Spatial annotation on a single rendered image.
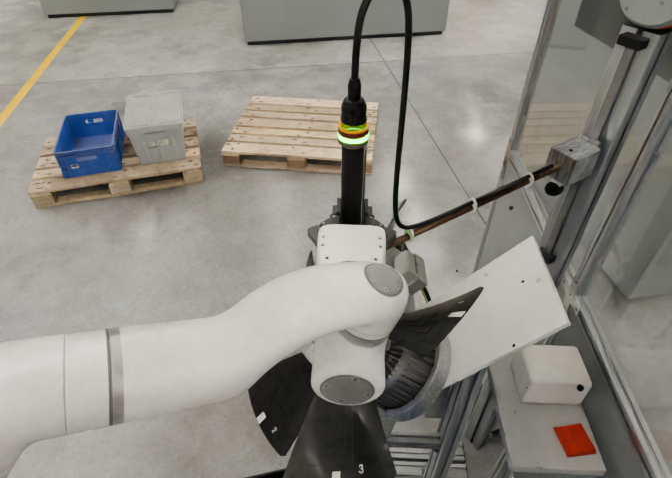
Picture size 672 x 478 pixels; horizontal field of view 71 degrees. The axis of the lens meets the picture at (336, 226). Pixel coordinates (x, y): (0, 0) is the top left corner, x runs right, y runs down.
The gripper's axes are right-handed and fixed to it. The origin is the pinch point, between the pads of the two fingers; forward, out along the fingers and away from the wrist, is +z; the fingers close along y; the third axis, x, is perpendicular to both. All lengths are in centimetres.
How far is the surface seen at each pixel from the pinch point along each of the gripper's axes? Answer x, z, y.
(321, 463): -45, -21, -5
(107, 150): -130, 225, -177
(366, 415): -43.8, -11.6, 4.1
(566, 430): -75, 3, 59
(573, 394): -71, 11, 62
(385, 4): -120, 561, 35
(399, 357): -46.1, 4.1, 12.0
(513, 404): -77, 11, 47
